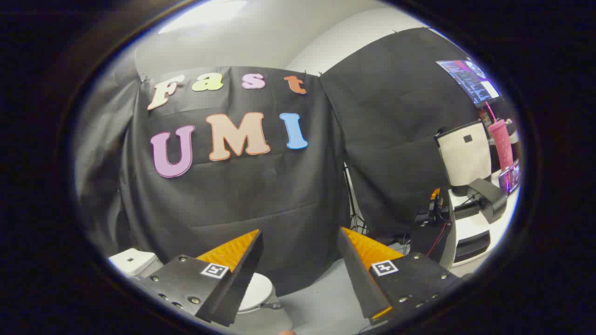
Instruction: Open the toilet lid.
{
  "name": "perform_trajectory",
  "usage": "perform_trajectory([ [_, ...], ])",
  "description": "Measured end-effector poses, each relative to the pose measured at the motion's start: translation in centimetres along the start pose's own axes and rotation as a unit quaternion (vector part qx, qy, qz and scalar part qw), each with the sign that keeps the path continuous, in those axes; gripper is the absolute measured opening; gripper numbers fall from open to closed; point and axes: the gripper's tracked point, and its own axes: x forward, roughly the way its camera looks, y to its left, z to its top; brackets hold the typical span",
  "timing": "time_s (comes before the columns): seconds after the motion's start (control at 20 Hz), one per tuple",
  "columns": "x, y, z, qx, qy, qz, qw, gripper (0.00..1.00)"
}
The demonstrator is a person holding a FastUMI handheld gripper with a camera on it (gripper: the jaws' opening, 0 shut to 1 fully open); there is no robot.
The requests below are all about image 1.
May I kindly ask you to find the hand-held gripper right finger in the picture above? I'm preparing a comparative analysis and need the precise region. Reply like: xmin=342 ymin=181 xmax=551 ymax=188
xmin=339 ymin=227 xmax=461 ymax=322

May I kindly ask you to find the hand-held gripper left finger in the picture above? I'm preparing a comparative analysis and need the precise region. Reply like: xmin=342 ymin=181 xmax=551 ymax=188
xmin=139 ymin=229 xmax=264 ymax=326

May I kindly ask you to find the white toilet lid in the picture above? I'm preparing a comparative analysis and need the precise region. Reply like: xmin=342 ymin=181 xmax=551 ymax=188
xmin=237 ymin=272 xmax=276 ymax=313

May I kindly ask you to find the white toilet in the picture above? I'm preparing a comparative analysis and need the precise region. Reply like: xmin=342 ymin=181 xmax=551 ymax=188
xmin=108 ymin=248 xmax=295 ymax=335

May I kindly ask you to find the black tripod stand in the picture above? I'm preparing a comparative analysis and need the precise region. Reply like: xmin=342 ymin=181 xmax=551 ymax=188
xmin=344 ymin=163 xmax=368 ymax=235

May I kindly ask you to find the black box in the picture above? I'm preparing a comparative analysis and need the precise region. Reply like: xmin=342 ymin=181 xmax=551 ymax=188
xmin=410 ymin=209 xmax=450 ymax=268

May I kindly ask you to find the orange and black gripper device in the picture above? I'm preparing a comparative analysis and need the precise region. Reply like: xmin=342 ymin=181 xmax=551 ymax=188
xmin=428 ymin=188 xmax=442 ymax=221

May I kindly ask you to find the plain black backdrop cloth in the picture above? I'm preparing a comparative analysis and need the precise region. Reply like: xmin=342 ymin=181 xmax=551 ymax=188
xmin=319 ymin=27 xmax=489 ymax=242
xmin=74 ymin=70 xmax=140 ymax=256

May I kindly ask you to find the black angular device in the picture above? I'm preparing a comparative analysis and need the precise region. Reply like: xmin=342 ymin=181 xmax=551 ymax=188
xmin=467 ymin=178 xmax=507 ymax=223

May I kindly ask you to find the white bag with black trim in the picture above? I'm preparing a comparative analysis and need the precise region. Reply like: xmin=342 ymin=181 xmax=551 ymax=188
xmin=434 ymin=120 xmax=493 ymax=188

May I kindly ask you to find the smartphone with lit screen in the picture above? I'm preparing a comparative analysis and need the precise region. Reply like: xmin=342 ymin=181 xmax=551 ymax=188
xmin=498 ymin=161 xmax=521 ymax=195

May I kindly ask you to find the pink tumbler with straw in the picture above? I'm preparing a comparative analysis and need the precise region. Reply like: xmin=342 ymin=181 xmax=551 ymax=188
xmin=484 ymin=102 xmax=514 ymax=170

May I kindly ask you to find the computer monitor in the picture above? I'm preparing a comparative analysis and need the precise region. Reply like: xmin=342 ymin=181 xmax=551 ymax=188
xmin=436 ymin=58 xmax=503 ymax=108

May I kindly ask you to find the red cable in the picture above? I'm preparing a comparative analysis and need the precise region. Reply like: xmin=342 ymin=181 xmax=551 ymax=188
xmin=426 ymin=222 xmax=451 ymax=257

